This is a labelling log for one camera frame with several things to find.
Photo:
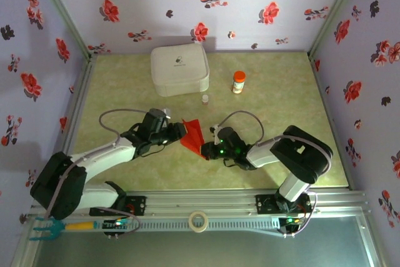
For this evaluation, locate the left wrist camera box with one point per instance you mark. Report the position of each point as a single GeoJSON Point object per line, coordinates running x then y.
{"type": "Point", "coordinates": [167, 113]}

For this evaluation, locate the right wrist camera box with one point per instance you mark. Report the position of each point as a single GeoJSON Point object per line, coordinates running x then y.
{"type": "Point", "coordinates": [215, 130]}

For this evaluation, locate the red square paper sheet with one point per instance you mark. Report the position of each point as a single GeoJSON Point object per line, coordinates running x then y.
{"type": "Point", "coordinates": [193, 139]}

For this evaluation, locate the black controller board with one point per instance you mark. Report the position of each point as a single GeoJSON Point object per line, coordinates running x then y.
{"type": "Point", "coordinates": [109, 225]}
{"type": "Point", "coordinates": [286, 223]}

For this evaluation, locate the aluminium side rail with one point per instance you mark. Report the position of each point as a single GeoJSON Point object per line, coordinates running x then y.
{"type": "Point", "coordinates": [82, 92]}

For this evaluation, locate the aluminium mounting rail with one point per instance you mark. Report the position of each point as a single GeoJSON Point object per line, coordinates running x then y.
{"type": "Point", "coordinates": [200, 201]}

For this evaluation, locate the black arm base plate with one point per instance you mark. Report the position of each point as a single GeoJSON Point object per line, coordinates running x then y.
{"type": "Point", "coordinates": [262, 204]}
{"type": "Point", "coordinates": [140, 206]}

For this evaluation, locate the aluminium frame post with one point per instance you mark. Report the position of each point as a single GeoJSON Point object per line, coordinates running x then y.
{"type": "Point", "coordinates": [64, 13]}
{"type": "Point", "coordinates": [333, 13]}

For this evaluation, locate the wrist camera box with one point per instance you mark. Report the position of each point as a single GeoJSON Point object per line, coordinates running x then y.
{"type": "Point", "coordinates": [167, 113]}
{"type": "Point", "coordinates": [215, 130]}

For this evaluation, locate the white zipper case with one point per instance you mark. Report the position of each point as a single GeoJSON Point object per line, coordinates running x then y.
{"type": "Point", "coordinates": [179, 70]}

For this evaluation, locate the white tape roll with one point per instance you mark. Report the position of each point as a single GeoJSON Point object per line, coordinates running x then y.
{"type": "Point", "coordinates": [191, 221]}

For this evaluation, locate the orange cap pill bottle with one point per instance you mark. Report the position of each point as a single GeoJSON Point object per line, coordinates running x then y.
{"type": "Point", "coordinates": [238, 82]}

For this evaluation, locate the small white cap vial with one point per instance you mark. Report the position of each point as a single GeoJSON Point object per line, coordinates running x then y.
{"type": "Point", "coordinates": [205, 99]}

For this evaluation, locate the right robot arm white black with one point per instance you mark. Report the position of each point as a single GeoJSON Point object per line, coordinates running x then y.
{"type": "Point", "coordinates": [300, 154]}

